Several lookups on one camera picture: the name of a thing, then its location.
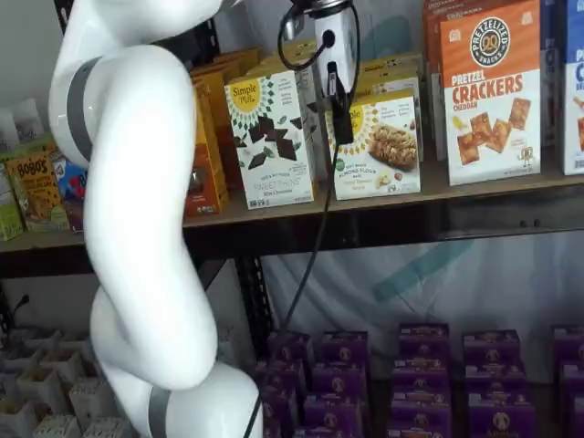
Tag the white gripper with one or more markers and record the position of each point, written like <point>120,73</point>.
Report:
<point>347,45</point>

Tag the Simple Mills almond bars box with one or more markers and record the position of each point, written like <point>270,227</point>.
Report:
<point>388,86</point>
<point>392,72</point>
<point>374,182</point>
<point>392,59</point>

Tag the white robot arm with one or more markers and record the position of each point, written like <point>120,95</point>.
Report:
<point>137,182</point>

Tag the Simple Mills Sweet Thins box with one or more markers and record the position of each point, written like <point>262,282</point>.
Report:
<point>296,52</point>
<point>255,182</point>

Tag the wooden shelf board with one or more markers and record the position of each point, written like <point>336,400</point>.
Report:
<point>433,175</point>

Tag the orange Revival snack box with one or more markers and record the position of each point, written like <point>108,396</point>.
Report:
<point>246,55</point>
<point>228,68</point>
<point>221,118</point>
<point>210,159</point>

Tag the black metal shelf rack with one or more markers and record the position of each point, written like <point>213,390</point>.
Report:
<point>410,223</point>

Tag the orange Pretzel Crackers box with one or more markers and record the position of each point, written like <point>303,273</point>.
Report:
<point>493,137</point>

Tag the blue white cracker box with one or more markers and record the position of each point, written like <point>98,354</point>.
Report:
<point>552,91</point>
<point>575,114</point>

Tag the purple Annie's pasta box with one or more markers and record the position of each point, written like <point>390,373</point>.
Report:
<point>345,347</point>
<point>333,413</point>
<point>492,347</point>
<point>579,417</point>
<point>340,381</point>
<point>420,426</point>
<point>572,378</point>
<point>502,417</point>
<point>326,433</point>
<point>424,340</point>
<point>495,378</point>
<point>292,347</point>
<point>422,373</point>
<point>420,401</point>
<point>278,406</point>
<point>274,429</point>
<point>569,342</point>
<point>280,376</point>

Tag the blue red snack box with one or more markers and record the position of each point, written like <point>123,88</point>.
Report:
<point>73,187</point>

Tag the yellow Bobo's snack box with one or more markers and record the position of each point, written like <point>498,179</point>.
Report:
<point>41,191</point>

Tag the green snack box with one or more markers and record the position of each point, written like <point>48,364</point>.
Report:
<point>9,214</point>

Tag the white backdrop with teal print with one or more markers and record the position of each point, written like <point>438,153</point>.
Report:
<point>502,283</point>

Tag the white paper bag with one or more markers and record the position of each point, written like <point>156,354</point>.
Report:
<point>5,132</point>
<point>27,121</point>

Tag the black power plug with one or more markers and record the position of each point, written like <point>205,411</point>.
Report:
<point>22,302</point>

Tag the white snack pouch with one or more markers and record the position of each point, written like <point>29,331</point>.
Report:
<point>89,406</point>
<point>57,429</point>
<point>43,392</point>
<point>16,422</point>
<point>36,347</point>
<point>107,430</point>

